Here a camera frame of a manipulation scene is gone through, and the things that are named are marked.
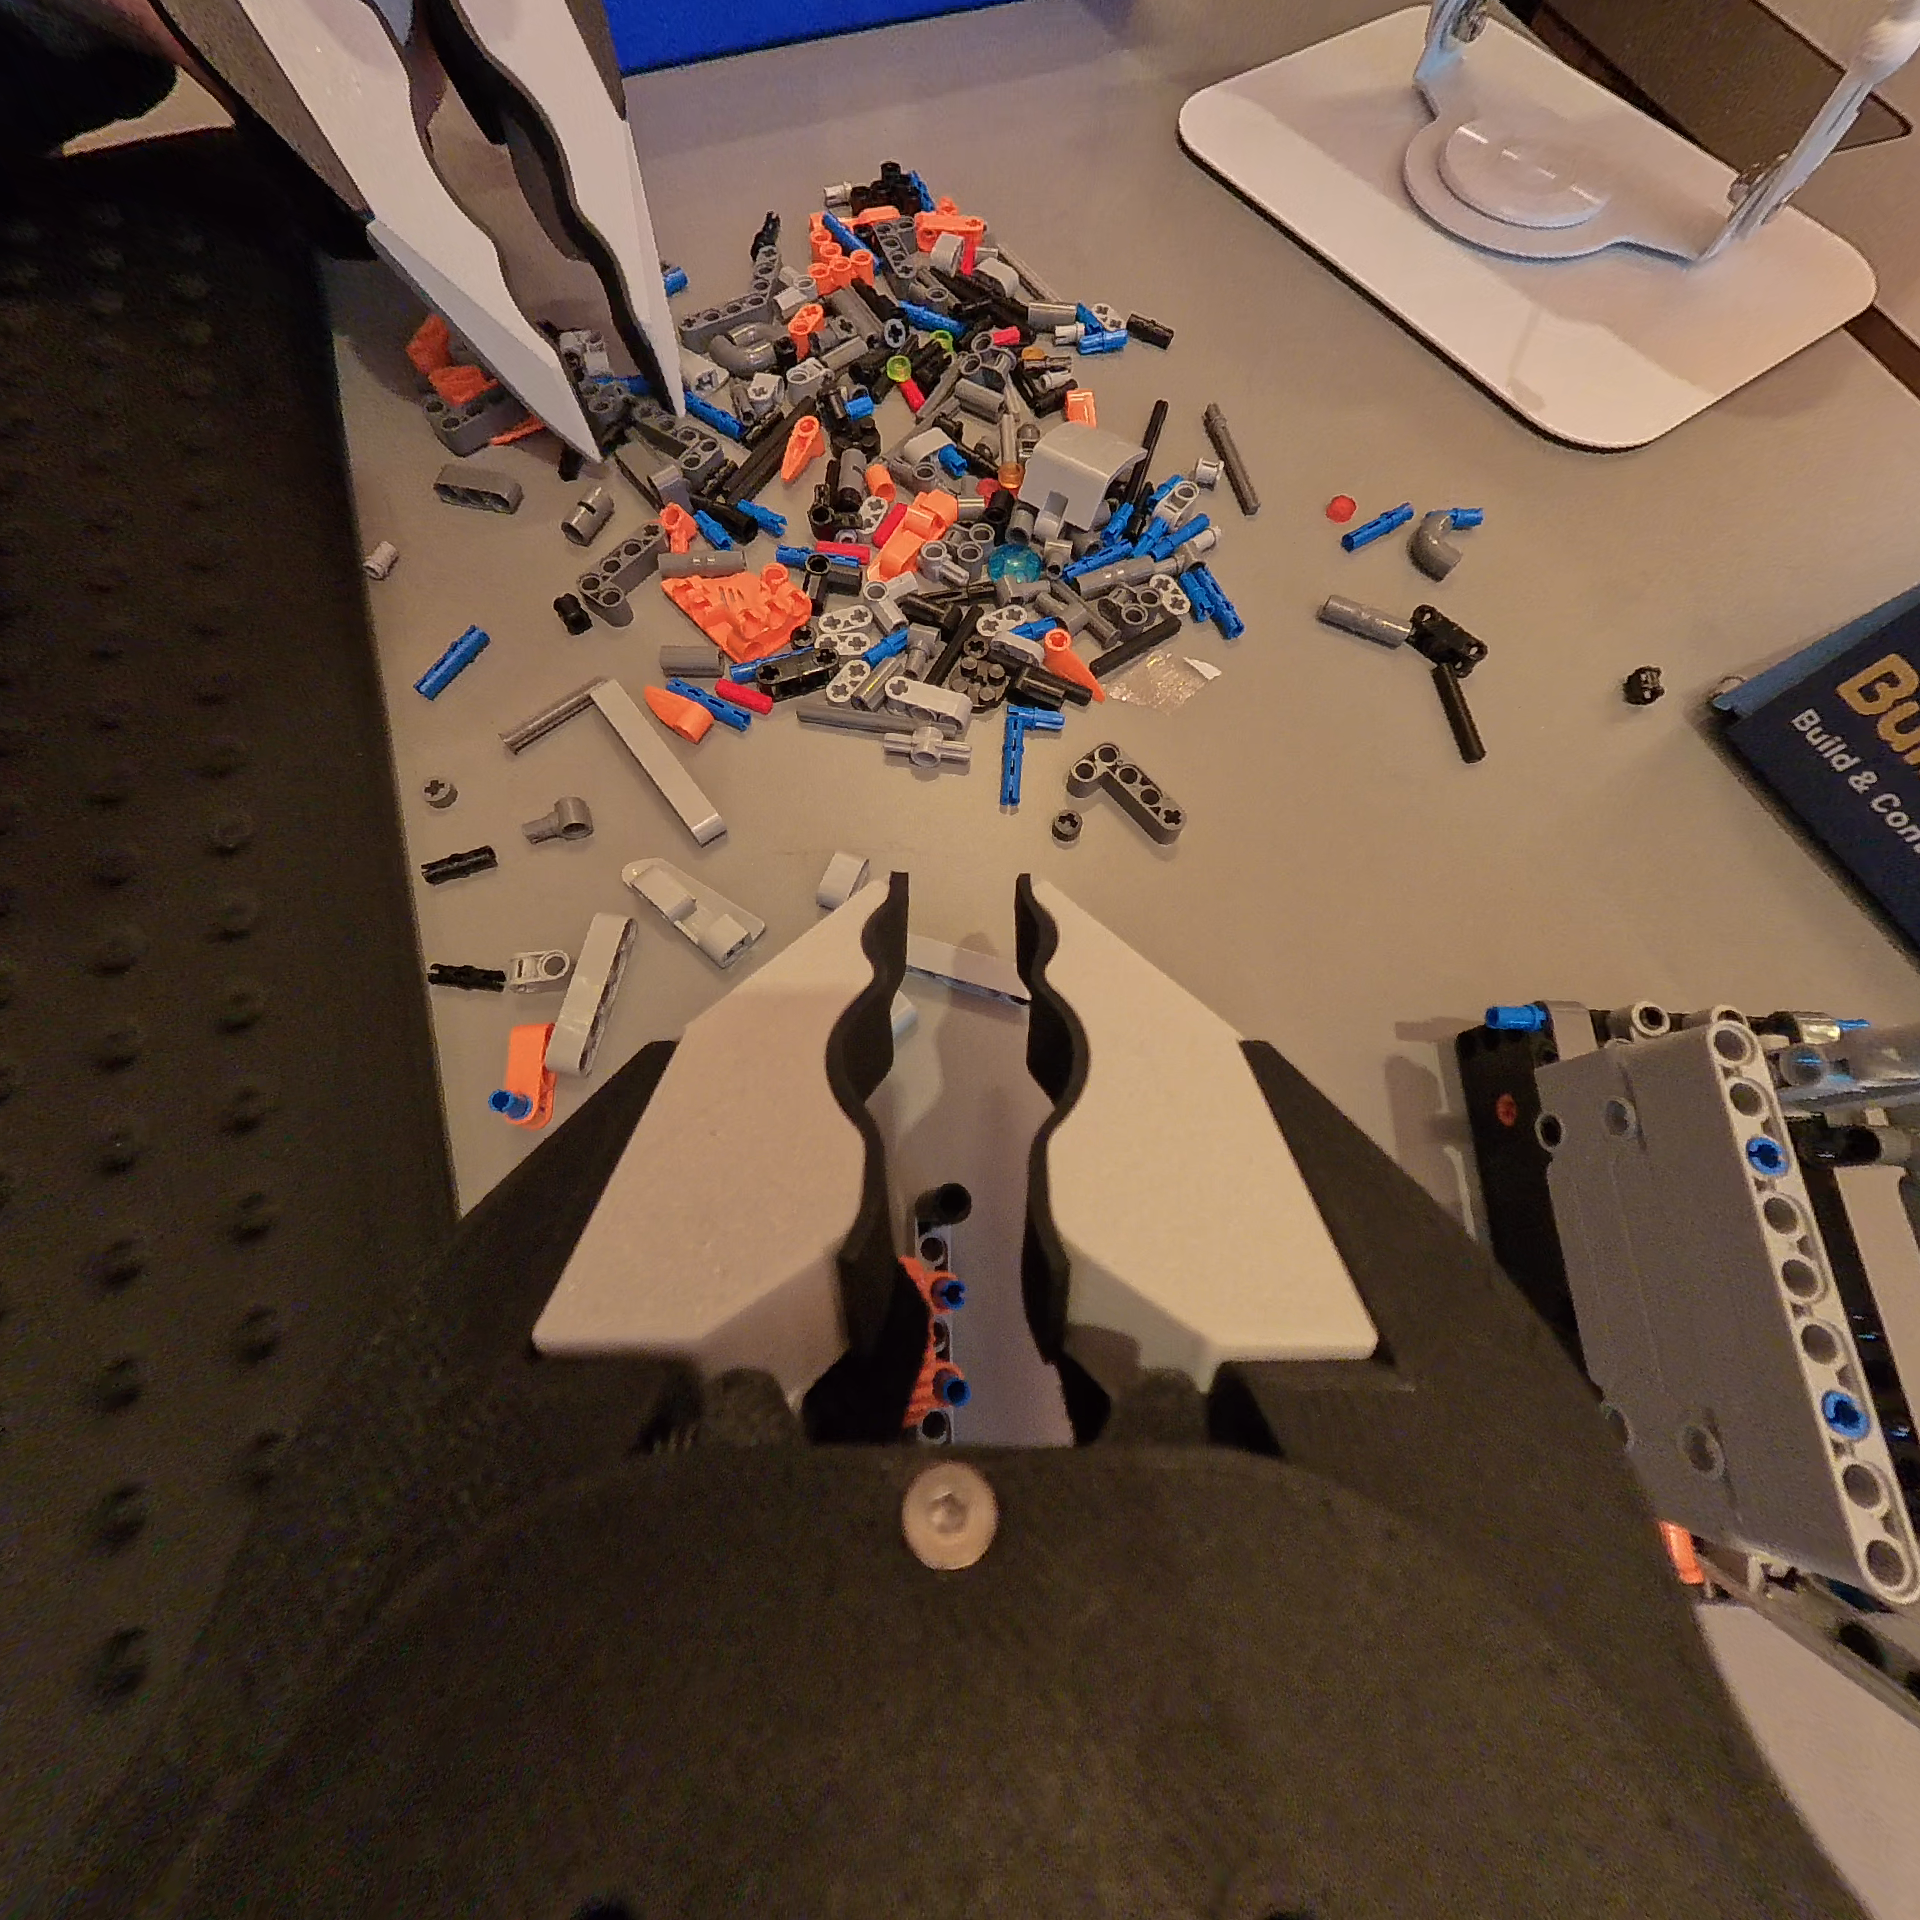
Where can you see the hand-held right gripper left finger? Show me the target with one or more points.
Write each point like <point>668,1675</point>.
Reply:
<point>707,1200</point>

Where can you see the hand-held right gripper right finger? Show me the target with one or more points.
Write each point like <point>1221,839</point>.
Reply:
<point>1201,1200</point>

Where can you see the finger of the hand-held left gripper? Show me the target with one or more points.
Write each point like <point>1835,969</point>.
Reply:
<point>585,123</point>
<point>361,123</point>

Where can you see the orange connector block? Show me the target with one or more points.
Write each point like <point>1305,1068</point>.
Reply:
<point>924,1323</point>

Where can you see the pile of plastic building pieces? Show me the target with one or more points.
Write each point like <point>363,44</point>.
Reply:
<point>901,451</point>

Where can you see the grey elbow piece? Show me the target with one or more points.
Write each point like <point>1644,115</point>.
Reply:
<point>1440,540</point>

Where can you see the blue storage bin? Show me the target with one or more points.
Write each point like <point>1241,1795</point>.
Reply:
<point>780,25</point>

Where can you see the small orange piece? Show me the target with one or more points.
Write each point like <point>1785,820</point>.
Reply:
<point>530,1067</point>

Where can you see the grey straight beam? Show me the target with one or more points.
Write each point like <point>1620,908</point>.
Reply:
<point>593,990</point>

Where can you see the curved grey panel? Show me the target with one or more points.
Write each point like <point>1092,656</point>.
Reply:
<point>690,910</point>

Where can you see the black pin with grey connector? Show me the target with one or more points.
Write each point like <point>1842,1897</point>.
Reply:
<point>496,969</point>

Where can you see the dark grey angled beam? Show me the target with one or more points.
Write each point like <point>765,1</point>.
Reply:
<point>1125,787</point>

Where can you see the long grey angled beam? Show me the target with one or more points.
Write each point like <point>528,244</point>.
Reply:
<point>644,766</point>

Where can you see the grey black robot model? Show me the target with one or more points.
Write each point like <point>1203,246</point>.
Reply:
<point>1726,1260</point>

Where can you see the black studded mat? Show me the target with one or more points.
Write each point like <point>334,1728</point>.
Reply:
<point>180,1052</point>

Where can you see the blue pin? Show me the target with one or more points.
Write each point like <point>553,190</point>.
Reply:
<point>1379,526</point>
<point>450,661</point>

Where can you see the black angled axle piece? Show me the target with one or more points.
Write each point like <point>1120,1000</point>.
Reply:
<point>1450,675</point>

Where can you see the blue robot kit box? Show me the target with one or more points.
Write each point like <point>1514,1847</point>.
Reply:
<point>1844,781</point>

